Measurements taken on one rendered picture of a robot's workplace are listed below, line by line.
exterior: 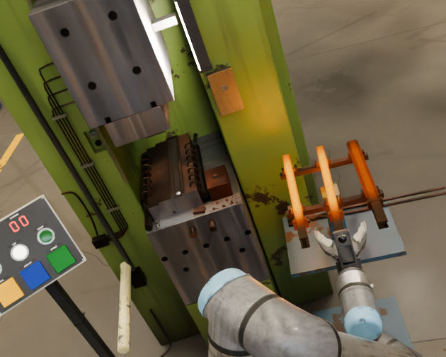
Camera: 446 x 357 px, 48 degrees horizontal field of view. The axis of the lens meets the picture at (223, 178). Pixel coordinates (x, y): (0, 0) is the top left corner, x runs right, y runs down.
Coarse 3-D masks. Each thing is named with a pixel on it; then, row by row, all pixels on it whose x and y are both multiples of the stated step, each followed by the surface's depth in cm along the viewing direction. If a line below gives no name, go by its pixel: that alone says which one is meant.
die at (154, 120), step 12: (156, 108) 165; (108, 120) 168; (120, 120) 166; (132, 120) 167; (144, 120) 167; (156, 120) 168; (168, 120) 172; (108, 132) 168; (120, 132) 169; (132, 132) 169; (144, 132) 170; (156, 132) 171; (120, 144) 171
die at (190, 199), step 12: (156, 144) 221; (180, 144) 215; (156, 156) 214; (168, 156) 209; (180, 156) 208; (192, 156) 207; (156, 168) 207; (168, 168) 202; (180, 168) 200; (156, 180) 202; (168, 180) 197; (180, 180) 193; (192, 180) 192; (156, 192) 195; (168, 192) 191; (192, 192) 187; (156, 204) 189; (168, 204) 189; (180, 204) 190; (192, 204) 191; (156, 216) 192
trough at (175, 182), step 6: (174, 138) 219; (168, 144) 217; (174, 144) 217; (174, 150) 214; (174, 156) 210; (174, 162) 207; (174, 168) 203; (174, 174) 200; (174, 180) 197; (174, 186) 194; (180, 186) 193; (174, 192) 191
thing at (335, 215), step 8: (320, 152) 182; (320, 160) 179; (328, 168) 174; (328, 176) 170; (328, 184) 167; (328, 192) 165; (328, 200) 161; (336, 200) 160; (336, 208) 158; (328, 216) 156; (336, 216) 155; (336, 224) 152
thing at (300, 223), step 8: (288, 160) 184; (288, 168) 180; (288, 176) 177; (288, 184) 174; (296, 184) 174; (296, 192) 169; (296, 200) 166; (296, 208) 163; (296, 216) 160; (296, 224) 156; (304, 224) 158; (304, 232) 152; (304, 240) 151; (304, 248) 153
